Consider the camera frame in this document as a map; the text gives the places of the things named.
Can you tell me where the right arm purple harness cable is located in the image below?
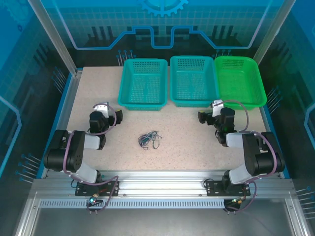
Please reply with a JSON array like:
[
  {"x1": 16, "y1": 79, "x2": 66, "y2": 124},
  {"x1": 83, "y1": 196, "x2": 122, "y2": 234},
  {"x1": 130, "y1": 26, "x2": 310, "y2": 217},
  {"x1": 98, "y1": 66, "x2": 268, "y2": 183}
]
[{"x1": 221, "y1": 100, "x2": 278, "y2": 215}]

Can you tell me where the teal plastic mesh basket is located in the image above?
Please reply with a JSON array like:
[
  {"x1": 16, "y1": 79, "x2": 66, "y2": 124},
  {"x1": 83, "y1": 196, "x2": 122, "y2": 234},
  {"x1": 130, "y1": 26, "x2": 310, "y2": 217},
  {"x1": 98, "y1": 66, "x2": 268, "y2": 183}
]
[
  {"x1": 118, "y1": 58, "x2": 169, "y2": 112},
  {"x1": 169, "y1": 55, "x2": 220, "y2": 108}
]

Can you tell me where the slotted grey cable duct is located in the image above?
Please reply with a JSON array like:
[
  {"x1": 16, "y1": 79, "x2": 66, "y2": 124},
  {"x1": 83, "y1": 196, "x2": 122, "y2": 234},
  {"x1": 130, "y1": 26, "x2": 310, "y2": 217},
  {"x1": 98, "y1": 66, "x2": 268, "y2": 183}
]
[{"x1": 38, "y1": 199, "x2": 226, "y2": 209}]

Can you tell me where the aluminium frame rail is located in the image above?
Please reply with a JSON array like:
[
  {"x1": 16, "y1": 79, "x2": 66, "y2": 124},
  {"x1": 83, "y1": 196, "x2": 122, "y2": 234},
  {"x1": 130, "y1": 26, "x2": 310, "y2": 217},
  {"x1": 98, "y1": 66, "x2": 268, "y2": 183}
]
[{"x1": 31, "y1": 170, "x2": 295, "y2": 200}]

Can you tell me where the left arm purple harness cable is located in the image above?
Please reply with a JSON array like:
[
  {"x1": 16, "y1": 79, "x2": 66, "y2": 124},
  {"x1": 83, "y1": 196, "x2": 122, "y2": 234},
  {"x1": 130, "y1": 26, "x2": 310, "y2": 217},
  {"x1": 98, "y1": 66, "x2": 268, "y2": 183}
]
[{"x1": 63, "y1": 104, "x2": 120, "y2": 216}]

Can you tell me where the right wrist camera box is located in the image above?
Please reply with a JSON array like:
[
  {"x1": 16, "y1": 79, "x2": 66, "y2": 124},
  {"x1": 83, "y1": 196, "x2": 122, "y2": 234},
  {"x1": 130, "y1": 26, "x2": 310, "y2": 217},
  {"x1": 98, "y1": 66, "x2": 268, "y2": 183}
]
[{"x1": 210, "y1": 99, "x2": 224, "y2": 118}]

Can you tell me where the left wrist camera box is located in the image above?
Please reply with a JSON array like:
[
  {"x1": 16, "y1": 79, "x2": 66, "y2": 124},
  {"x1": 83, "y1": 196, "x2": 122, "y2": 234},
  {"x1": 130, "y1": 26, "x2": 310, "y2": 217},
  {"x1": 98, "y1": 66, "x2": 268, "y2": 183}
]
[{"x1": 93, "y1": 102, "x2": 109, "y2": 119}]

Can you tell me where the aluminium frame post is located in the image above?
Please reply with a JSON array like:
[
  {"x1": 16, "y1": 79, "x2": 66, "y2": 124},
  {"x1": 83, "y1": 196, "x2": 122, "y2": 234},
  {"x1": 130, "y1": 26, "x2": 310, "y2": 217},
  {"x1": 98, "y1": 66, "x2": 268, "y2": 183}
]
[
  {"x1": 27, "y1": 0, "x2": 83, "y2": 76},
  {"x1": 252, "y1": 0, "x2": 297, "y2": 66}
]

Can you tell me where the small LED controller board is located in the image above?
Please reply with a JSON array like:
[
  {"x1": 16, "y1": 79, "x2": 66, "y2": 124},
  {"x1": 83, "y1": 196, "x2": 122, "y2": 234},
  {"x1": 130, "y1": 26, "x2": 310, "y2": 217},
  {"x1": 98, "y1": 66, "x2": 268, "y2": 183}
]
[
  {"x1": 229, "y1": 197, "x2": 248, "y2": 206},
  {"x1": 88, "y1": 196, "x2": 103, "y2": 207}
]

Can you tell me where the arm purple harness cable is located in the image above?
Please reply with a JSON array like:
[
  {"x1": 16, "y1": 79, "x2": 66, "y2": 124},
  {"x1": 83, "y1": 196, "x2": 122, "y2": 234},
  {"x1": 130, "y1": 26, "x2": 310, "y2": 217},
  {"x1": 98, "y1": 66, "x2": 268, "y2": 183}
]
[
  {"x1": 63, "y1": 104, "x2": 120, "y2": 216},
  {"x1": 221, "y1": 100, "x2": 278, "y2": 215}
]

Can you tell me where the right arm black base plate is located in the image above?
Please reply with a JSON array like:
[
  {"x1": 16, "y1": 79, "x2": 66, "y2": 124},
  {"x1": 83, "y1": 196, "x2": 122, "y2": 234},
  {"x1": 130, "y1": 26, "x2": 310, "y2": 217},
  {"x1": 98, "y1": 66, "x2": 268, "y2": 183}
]
[{"x1": 204, "y1": 180, "x2": 252, "y2": 197}]

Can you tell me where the thin green cable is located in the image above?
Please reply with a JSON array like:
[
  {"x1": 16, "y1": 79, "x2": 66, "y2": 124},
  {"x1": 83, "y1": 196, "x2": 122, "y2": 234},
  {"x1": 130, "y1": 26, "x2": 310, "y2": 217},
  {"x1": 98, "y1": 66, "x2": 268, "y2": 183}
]
[{"x1": 141, "y1": 132, "x2": 160, "y2": 149}]

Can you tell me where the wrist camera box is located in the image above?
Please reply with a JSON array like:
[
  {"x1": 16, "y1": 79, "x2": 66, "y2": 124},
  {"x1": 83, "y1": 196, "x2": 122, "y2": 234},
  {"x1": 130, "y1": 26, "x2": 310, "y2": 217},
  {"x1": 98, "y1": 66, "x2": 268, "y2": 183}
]
[
  {"x1": 210, "y1": 99, "x2": 224, "y2": 118},
  {"x1": 93, "y1": 102, "x2": 109, "y2": 119}
]

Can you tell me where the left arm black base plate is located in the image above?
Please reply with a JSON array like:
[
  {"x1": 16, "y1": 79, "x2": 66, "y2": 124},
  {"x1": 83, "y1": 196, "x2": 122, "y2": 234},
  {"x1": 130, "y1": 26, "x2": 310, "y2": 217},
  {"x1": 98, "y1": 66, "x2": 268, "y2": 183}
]
[{"x1": 75, "y1": 180, "x2": 120, "y2": 197}]

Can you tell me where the green plastic mesh basket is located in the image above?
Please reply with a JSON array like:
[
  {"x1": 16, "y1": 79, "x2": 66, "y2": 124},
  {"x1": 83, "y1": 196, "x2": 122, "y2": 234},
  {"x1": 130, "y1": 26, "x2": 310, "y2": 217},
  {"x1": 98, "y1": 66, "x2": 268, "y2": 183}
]
[{"x1": 213, "y1": 56, "x2": 268, "y2": 110}]

